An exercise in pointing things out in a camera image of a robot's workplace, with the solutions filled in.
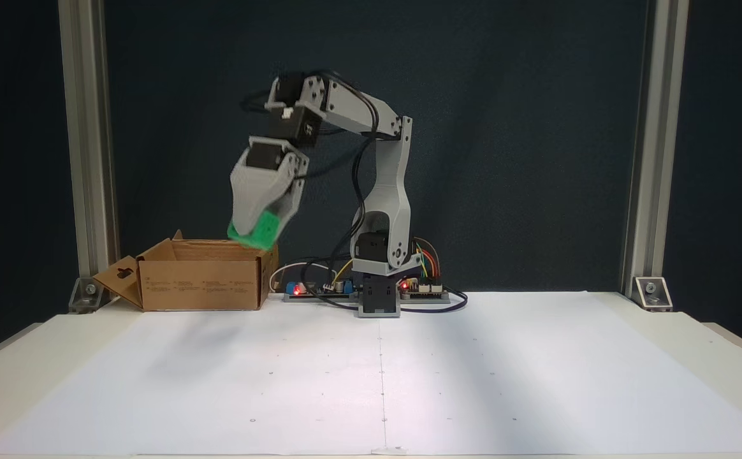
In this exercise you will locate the green die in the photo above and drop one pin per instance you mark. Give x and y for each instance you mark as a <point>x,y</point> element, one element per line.
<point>262,231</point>

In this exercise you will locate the white paper sheet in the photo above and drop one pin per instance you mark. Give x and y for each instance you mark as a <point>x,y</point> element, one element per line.
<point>473,382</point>

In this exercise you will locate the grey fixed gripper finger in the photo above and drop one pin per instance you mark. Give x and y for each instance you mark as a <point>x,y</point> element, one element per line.
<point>253,197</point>

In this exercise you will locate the brown cardboard box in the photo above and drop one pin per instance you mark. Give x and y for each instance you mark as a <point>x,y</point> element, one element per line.
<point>205,284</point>

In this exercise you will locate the metal corner bracket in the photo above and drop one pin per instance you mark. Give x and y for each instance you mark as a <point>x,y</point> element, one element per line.
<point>85,294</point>
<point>653,293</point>

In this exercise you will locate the clear tape piece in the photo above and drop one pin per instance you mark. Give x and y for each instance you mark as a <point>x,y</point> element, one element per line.
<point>390,451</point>

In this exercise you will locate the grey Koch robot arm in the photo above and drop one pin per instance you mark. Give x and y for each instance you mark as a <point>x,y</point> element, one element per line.
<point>390,191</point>

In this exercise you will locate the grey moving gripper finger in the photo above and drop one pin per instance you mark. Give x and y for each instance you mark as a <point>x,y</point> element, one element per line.
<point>294,194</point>

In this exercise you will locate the circuit board with blue parts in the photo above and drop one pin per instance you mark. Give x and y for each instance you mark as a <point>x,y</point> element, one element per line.
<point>310,290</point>

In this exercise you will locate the aluminium frame post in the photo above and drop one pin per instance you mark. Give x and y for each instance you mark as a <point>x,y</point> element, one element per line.
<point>87,127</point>
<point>654,127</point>

